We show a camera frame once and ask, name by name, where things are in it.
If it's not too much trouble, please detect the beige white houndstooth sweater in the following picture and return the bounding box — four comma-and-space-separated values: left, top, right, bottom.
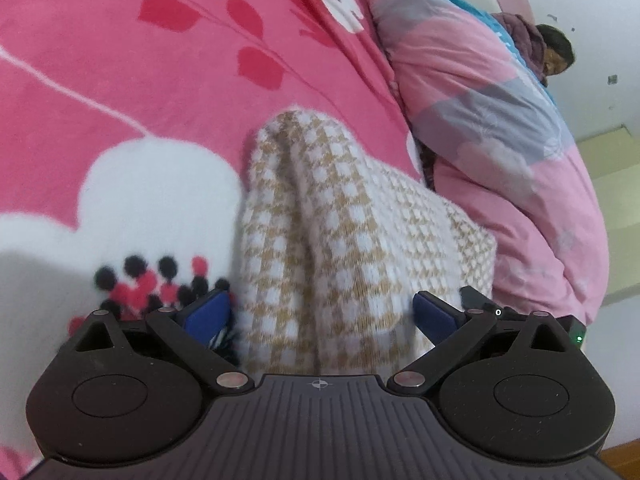
235, 110, 497, 377

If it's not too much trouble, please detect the pink grey quilt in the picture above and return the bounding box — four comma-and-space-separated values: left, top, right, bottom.
354, 0, 611, 326

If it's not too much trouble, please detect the pink floral bed blanket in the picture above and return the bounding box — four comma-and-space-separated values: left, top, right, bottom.
1, 0, 420, 479

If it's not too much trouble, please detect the person in purple jacket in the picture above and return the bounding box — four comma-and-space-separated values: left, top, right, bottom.
492, 13, 576, 87

